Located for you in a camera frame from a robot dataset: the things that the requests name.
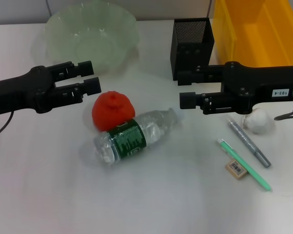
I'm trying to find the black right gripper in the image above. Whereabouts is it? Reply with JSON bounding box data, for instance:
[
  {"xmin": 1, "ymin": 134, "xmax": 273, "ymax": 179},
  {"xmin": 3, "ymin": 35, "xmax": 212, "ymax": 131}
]
[{"xmin": 177, "ymin": 61, "xmax": 293, "ymax": 115}]

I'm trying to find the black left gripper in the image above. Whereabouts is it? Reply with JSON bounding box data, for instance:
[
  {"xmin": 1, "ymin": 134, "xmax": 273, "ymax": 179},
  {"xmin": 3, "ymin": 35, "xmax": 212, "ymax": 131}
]
[{"xmin": 0, "ymin": 60, "xmax": 101, "ymax": 117}]

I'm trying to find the orange fruit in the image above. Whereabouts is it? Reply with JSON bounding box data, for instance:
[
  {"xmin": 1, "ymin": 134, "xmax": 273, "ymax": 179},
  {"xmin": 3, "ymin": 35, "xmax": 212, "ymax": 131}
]
[{"xmin": 91, "ymin": 90, "xmax": 136, "ymax": 131}]

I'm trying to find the clear green-label water bottle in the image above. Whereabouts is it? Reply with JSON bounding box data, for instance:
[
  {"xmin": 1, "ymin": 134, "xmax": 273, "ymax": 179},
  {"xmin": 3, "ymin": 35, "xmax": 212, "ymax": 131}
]
[{"xmin": 92, "ymin": 108, "xmax": 182, "ymax": 166}]

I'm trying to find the white paper ball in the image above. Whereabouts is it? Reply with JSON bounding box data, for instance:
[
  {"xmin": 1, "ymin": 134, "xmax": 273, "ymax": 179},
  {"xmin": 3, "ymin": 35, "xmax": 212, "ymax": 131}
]
[{"xmin": 241, "ymin": 107, "xmax": 276, "ymax": 135}]

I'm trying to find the grey pen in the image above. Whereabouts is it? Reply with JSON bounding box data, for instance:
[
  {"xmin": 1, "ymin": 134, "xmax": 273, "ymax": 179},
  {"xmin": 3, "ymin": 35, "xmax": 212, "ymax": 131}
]
[{"xmin": 227, "ymin": 118, "xmax": 272, "ymax": 168}]

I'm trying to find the green pen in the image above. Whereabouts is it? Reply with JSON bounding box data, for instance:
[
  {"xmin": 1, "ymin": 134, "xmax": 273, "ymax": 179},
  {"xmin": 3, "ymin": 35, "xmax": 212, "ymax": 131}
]
[{"xmin": 216, "ymin": 138, "xmax": 273, "ymax": 192}]

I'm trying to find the beige eraser with barcode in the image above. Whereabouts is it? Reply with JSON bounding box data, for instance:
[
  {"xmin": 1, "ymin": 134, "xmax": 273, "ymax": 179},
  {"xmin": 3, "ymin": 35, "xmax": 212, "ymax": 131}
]
[{"xmin": 225, "ymin": 159, "xmax": 248, "ymax": 180}]

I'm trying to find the translucent green fruit plate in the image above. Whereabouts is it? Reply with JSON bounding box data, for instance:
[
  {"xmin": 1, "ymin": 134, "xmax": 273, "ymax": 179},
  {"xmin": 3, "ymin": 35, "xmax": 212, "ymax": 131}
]
[{"xmin": 31, "ymin": 2, "xmax": 140, "ymax": 76}]

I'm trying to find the black mesh pen holder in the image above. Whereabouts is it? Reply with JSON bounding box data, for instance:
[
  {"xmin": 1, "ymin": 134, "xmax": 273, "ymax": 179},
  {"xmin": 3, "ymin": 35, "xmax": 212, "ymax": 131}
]
[{"xmin": 170, "ymin": 18, "xmax": 215, "ymax": 81}]

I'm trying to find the yellow plastic bin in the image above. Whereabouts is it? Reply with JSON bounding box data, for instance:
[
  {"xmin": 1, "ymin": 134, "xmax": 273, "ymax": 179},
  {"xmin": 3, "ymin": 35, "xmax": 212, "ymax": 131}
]
[{"xmin": 212, "ymin": 0, "xmax": 293, "ymax": 68}]

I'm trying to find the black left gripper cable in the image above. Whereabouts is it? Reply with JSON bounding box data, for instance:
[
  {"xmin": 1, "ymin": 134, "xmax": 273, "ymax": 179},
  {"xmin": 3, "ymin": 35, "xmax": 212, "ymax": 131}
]
[{"xmin": 0, "ymin": 111, "xmax": 14, "ymax": 141}]

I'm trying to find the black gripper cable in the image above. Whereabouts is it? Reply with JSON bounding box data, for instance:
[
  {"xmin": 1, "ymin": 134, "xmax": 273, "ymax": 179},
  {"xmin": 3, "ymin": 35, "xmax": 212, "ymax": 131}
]
[
  {"xmin": 0, "ymin": 111, "xmax": 14, "ymax": 141},
  {"xmin": 274, "ymin": 89, "xmax": 293, "ymax": 121}
]

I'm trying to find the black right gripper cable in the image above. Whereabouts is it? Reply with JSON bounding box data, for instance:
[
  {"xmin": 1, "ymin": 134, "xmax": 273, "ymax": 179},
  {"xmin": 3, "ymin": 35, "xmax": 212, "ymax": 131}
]
[{"xmin": 274, "ymin": 89, "xmax": 293, "ymax": 121}]

